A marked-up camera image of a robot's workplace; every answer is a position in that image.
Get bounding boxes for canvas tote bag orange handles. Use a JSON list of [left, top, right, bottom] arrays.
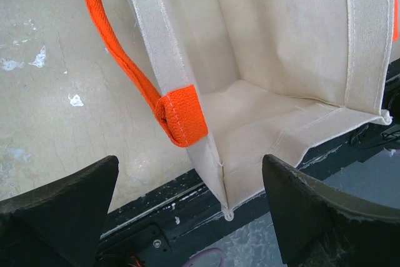
[[85, 0, 399, 221]]

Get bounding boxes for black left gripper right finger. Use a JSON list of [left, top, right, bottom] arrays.
[[262, 155, 399, 266]]

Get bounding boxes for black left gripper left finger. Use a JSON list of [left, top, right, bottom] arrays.
[[1, 156, 119, 266]]

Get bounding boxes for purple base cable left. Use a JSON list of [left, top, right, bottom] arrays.
[[186, 247, 228, 267]]

